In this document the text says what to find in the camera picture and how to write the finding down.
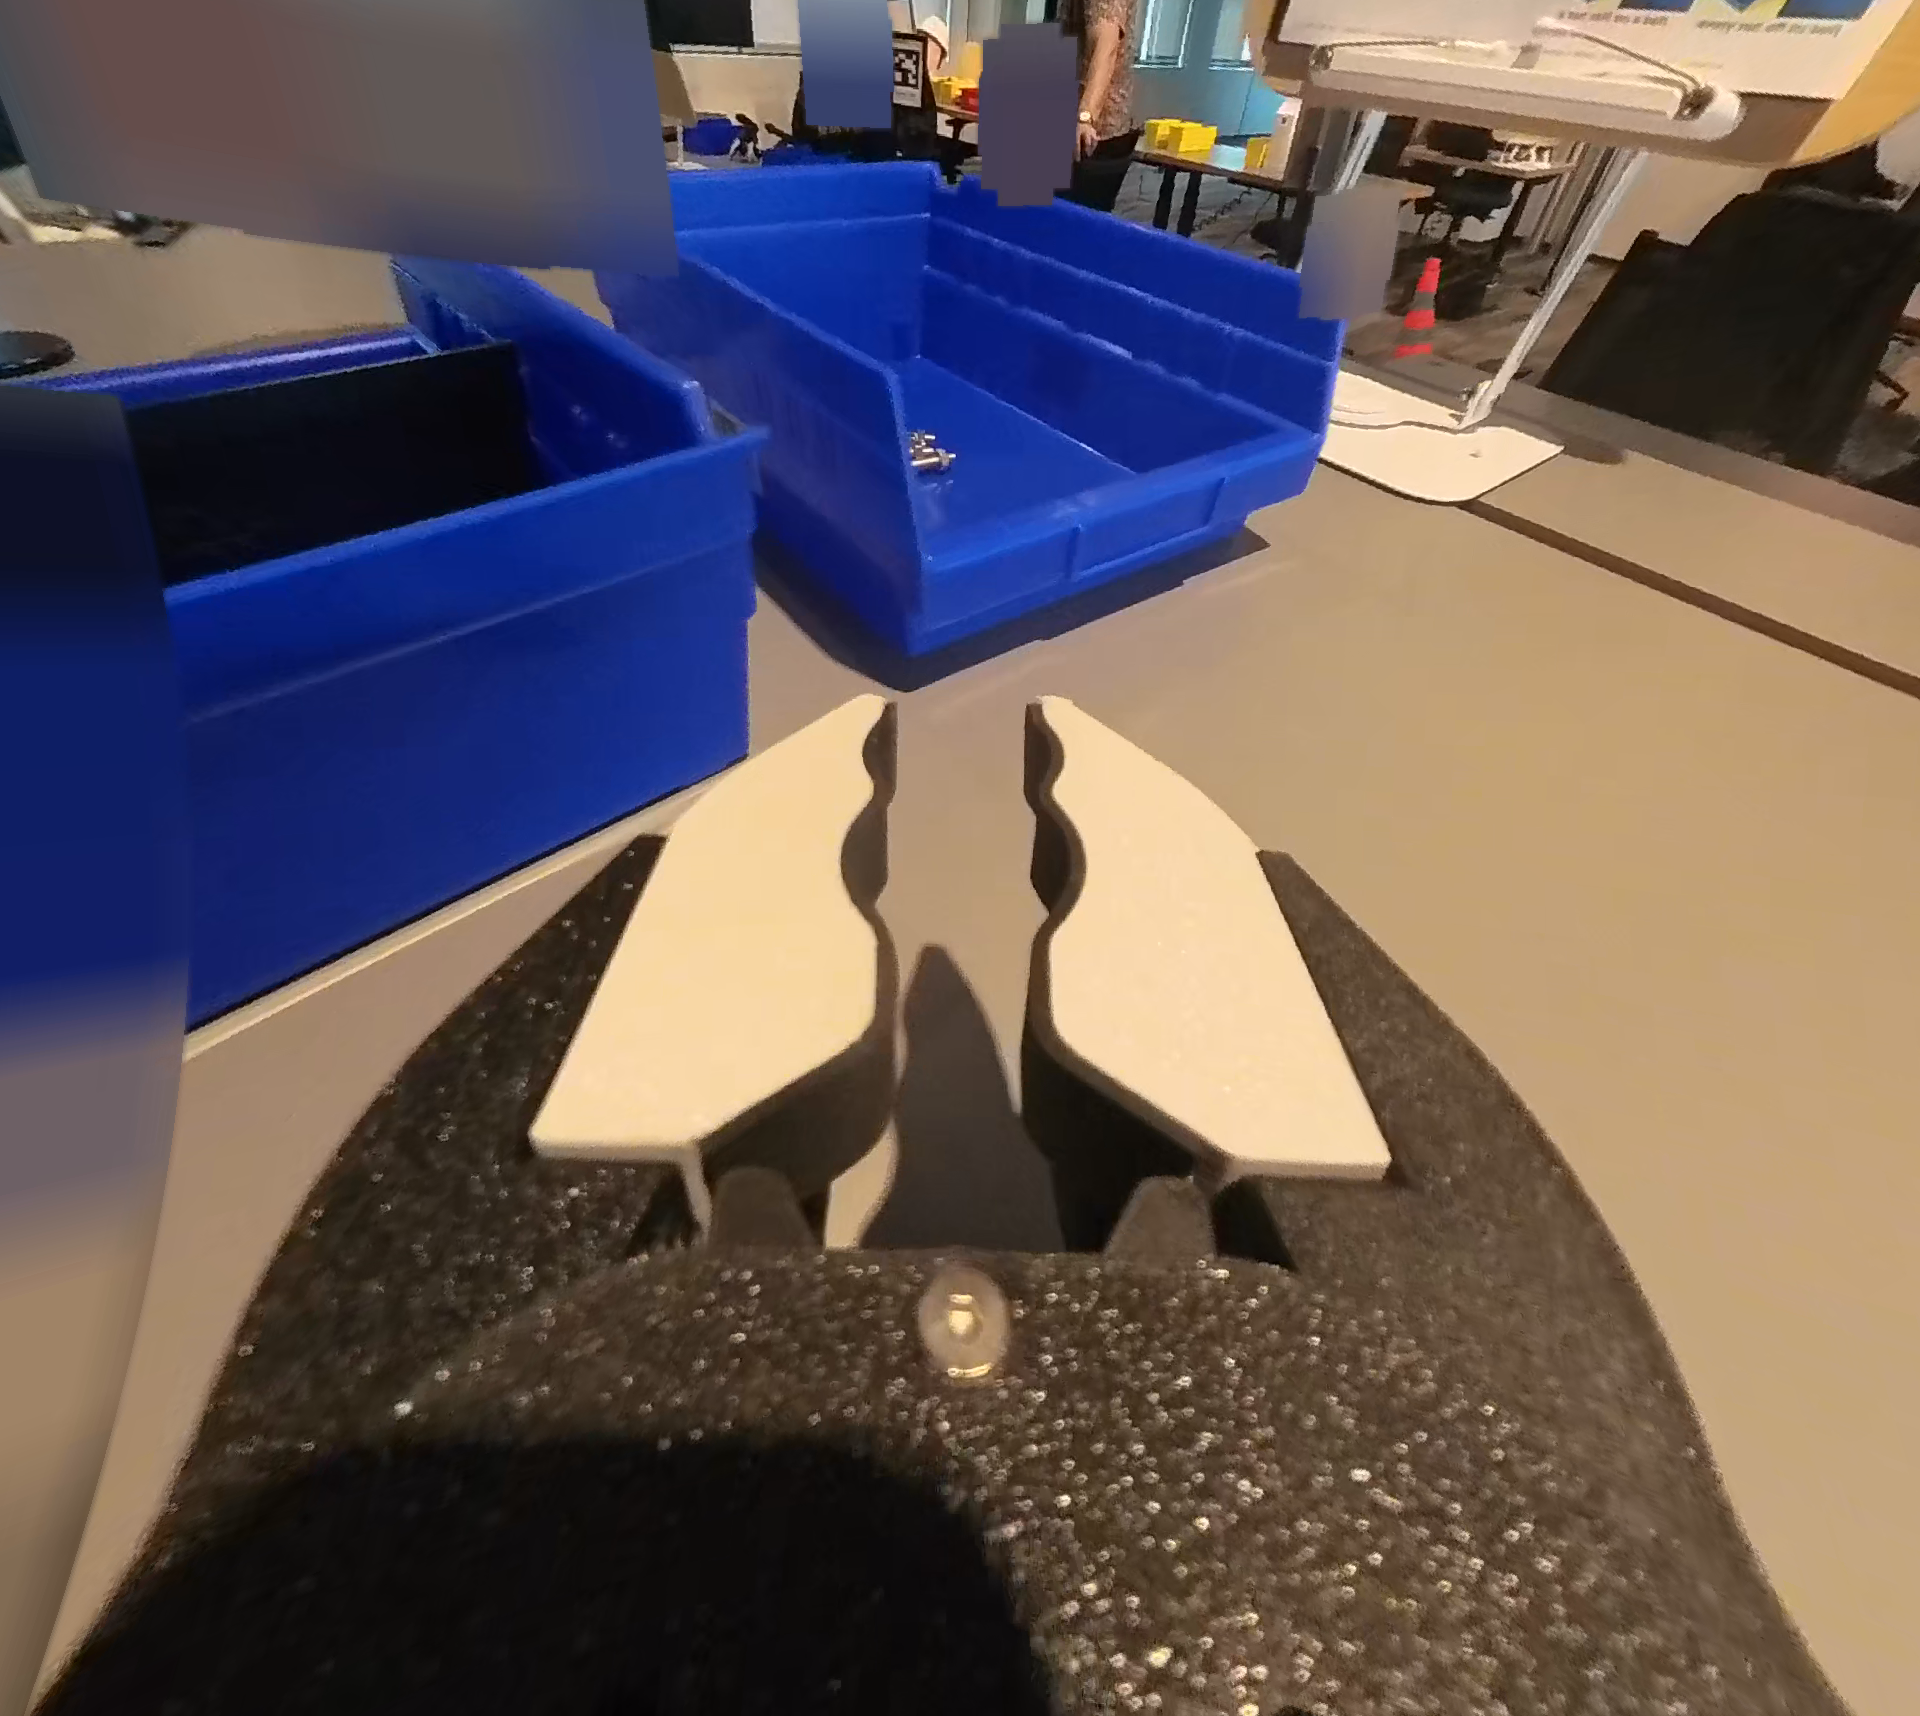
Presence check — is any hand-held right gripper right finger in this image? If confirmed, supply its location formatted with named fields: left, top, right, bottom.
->
left=1023, top=691, right=1394, bottom=1185

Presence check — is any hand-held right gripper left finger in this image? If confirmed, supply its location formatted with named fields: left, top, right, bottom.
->
left=525, top=691, right=904, bottom=1251

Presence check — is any blue bin with divider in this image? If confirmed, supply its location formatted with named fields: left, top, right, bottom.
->
left=0, top=252, right=768, bottom=1032

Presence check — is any blue storage bin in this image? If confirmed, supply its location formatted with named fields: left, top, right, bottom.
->
left=597, top=156, right=1345, bottom=661

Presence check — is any black bin divider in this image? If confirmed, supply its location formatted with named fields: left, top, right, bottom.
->
left=126, top=339, right=547, bottom=588

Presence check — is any black office chair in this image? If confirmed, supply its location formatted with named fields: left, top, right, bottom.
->
left=1543, top=145, right=1920, bottom=477

